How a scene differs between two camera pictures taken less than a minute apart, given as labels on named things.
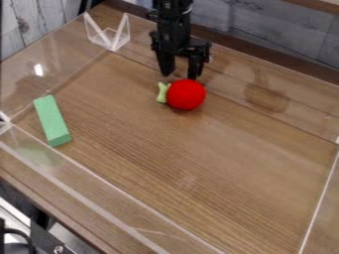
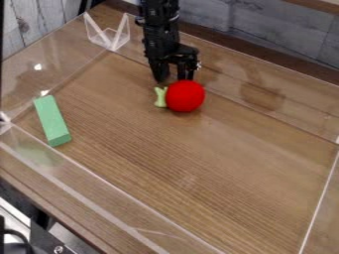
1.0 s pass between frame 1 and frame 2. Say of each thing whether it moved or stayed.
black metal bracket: stayed
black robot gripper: moved
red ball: stayed
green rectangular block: stayed
